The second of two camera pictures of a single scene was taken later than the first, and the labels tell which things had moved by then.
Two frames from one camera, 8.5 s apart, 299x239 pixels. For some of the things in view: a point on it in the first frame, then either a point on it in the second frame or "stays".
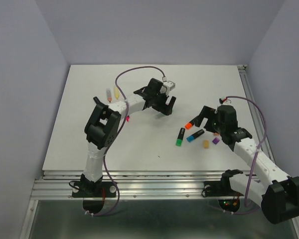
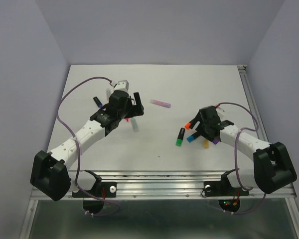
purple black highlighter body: [96, 100] stays
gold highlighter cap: [206, 144] stays
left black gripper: [165, 109] → [138, 109]
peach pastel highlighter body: [108, 94] stays
